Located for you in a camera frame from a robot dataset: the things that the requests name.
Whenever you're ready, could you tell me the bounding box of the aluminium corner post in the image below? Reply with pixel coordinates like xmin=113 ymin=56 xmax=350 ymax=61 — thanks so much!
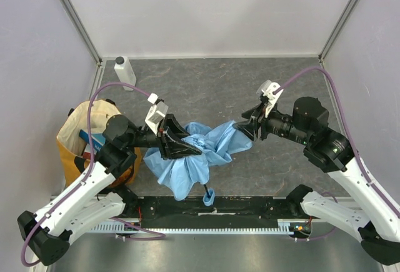
xmin=59 ymin=0 xmax=102 ymax=65
xmin=318 ymin=0 xmax=360 ymax=64

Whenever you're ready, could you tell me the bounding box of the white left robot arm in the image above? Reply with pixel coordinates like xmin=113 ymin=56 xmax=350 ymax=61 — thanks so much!
xmin=17 ymin=114 xmax=202 ymax=267

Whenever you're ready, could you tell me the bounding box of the blue book in bag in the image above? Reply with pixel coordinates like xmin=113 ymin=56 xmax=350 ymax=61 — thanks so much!
xmin=79 ymin=128 xmax=106 ymax=151

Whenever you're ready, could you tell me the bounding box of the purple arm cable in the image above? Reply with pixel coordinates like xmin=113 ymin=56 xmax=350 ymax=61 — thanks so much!
xmin=21 ymin=82 xmax=166 ymax=268
xmin=274 ymin=67 xmax=400 ymax=243

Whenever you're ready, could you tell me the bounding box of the white plastic bottle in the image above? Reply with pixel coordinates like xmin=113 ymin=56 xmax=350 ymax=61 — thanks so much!
xmin=114 ymin=56 xmax=137 ymax=91

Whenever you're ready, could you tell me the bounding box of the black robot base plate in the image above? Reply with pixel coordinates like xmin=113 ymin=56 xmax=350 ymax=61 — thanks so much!
xmin=131 ymin=196 xmax=309 ymax=219

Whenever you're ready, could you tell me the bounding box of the slotted cable duct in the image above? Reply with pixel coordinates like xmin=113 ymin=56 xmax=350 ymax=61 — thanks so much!
xmin=89 ymin=220 xmax=293 ymax=234

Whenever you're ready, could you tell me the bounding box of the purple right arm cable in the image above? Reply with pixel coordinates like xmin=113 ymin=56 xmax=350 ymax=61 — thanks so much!
xmin=274 ymin=67 xmax=400 ymax=243

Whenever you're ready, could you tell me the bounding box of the red box in bag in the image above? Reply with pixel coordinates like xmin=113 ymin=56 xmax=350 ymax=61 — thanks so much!
xmin=82 ymin=144 xmax=91 ymax=161

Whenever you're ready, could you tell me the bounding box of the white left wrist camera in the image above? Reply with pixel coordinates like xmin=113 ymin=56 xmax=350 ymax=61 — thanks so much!
xmin=145 ymin=93 xmax=169 ymax=134

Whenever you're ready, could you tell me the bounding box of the left aluminium corner post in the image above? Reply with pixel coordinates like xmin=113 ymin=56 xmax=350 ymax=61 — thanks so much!
xmin=59 ymin=0 xmax=102 ymax=65

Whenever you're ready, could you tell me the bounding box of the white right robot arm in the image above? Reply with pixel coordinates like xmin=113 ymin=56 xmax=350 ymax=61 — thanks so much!
xmin=234 ymin=97 xmax=399 ymax=266

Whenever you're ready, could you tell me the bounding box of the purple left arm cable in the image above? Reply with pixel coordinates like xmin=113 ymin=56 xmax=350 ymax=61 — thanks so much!
xmin=21 ymin=82 xmax=166 ymax=268

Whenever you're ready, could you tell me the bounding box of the light blue folding umbrella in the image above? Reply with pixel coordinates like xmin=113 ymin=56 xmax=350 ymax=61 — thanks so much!
xmin=143 ymin=120 xmax=253 ymax=207

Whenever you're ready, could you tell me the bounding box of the yellow canvas tote bag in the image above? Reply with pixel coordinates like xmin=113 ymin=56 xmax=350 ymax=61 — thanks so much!
xmin=56 ymin=98 xmax=143 ymax=188

